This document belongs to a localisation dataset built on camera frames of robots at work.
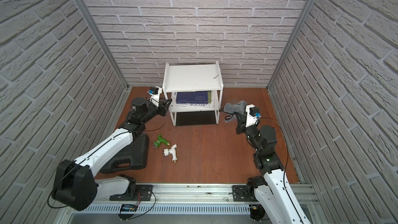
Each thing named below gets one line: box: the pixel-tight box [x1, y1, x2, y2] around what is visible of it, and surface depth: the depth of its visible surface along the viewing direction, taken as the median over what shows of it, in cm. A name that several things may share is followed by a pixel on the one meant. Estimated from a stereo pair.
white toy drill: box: [162, 143, 178, 164], surface depth 87 cm
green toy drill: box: [152, 133, 172, 149], surface depth 91 cm
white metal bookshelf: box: [162, 60, 224, 127], surface depth 79 cm
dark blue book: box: [175, 90, 209, 104], surface depth 89 cm
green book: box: [207, 90, 212, 104], surface depth 91 cm
